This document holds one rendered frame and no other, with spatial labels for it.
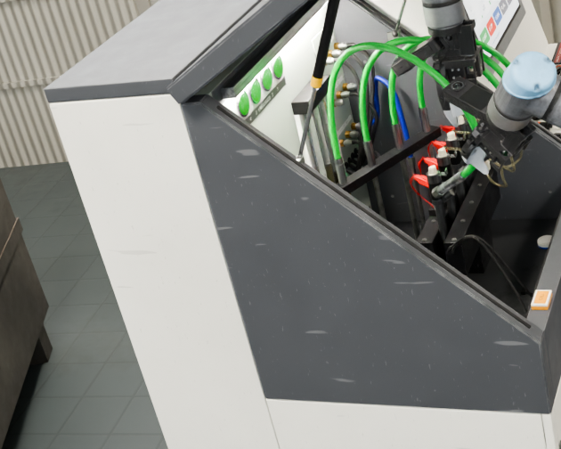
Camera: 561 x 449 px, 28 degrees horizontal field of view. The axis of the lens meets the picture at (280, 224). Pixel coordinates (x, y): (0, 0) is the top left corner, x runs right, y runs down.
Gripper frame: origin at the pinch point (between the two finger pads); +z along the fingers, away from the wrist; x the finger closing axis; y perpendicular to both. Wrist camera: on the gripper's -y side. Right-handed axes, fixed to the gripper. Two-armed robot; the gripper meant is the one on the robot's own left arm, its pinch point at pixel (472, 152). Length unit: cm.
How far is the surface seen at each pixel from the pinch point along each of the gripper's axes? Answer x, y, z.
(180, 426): -67, -4, 56
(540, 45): 77, -24, 79
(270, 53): -13.6, -41.2, 4.5
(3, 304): -73, -94, 184
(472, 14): 46, -33, 41
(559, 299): -2.0, 30.3, 13.1
